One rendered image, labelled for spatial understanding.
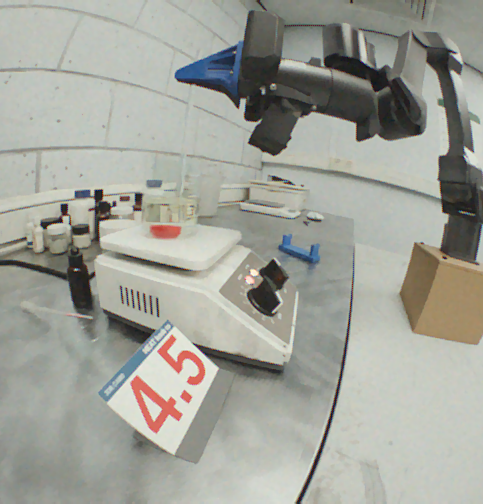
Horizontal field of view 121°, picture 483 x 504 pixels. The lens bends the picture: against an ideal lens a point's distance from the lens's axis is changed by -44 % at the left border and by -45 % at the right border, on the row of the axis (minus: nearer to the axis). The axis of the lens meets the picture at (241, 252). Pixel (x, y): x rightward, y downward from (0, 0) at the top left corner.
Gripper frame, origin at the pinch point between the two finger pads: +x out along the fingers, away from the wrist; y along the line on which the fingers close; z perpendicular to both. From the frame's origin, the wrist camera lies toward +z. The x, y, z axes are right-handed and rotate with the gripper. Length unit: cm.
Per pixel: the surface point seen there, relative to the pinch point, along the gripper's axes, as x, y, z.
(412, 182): -107, 101, -7
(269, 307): -8.2, -6.7, 21.0
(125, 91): 35, 42, -16
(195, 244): -1.3, -3.2, 17.4
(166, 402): -1.7, -15.1, 24.3
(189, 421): -3.2, -15.5, 25.7
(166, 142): 26, 63, 0
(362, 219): -83, 118, 25
